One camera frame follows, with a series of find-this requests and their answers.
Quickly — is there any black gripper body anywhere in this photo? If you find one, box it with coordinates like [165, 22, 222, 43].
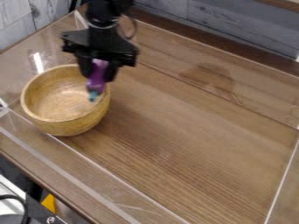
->
[60, 24, 139, 67]

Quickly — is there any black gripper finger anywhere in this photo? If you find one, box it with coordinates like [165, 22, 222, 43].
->
[78, 55, 94, 78]
[105, 61, 119, 82]

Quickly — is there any purple toy eggplant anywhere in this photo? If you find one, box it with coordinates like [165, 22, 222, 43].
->
[87, 59, 109, 102]

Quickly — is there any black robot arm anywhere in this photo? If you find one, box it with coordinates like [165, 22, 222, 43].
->
[60, 0, 139, 82]

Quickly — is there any brown wooden bowl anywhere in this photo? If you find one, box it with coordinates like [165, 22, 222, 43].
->
[20, 64, 111, 137]

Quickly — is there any yellow black device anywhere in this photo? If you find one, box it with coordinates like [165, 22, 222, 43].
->
[42, 193, 71, 224]

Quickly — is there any clear acrylic corner bracket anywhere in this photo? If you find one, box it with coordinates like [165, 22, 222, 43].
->
[74, 10, 90, 30]

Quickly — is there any clear acrylic tray wall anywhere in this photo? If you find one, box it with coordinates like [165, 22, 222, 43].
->
[0, 12, 299, 224]

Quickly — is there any black cable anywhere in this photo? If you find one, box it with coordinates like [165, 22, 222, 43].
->
[0, 194, 31, 224]

